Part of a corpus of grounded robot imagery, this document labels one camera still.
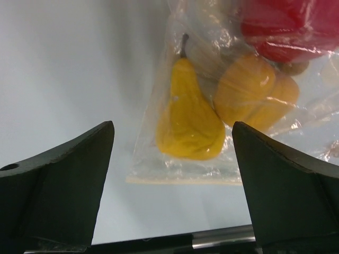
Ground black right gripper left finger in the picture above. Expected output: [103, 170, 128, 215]
[1, 121, 114, 251]

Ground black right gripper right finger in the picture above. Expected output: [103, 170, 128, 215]
[232, 122, 338, 253]

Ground orange fake bell pepper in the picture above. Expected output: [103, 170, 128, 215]
[212, 53, 300, 132]

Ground yellow fake pear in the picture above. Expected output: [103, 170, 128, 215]
[155, 34, 226, 160]

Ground clear zip top bag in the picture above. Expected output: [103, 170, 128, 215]
[126, 1, 338, 185]

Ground red fake bell pepper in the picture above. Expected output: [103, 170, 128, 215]
[239, 1, 338, 63]

